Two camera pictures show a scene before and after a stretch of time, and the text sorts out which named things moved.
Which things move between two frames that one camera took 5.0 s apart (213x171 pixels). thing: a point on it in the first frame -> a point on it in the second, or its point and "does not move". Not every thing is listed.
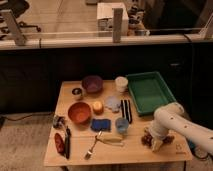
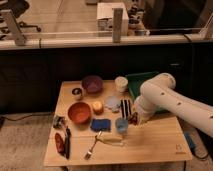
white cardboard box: (104, 15) does not move
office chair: (18, 7) does not move
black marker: (67, 142) does not move
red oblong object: (60, 147) does not move
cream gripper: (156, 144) -> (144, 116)
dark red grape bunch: (147, 139) -> (134, 118)
